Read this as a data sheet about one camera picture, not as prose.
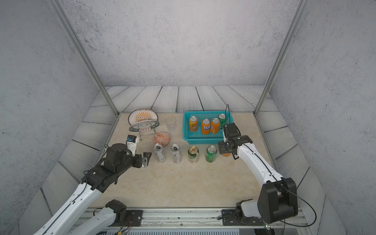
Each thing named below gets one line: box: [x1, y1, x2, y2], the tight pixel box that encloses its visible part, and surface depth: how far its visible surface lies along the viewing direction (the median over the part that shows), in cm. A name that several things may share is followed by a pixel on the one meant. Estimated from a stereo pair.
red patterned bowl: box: [152, 131, 171, 147], surface depth 104 cm
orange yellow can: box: [188, 115, 199, 133], surface depth 104 cm
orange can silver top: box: [210, 117, 221, 135], surface depth 104 cm
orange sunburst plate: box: [128, 107, 159, 126], surface depth 101 cm
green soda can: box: [205, 144, 218, 164], surface depth 89 cm
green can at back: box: [218, 113, 227, 130], surface depth 106 cm
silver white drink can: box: [153, 142, 167, 163], surface depth 86 cm
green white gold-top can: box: [188, 145, 200, 164], surface depth 88 cm
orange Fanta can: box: [201, 118, 212, 135], surface depth 103 cm
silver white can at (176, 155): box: [170, 143, 183, 164], surface depth 86 cm
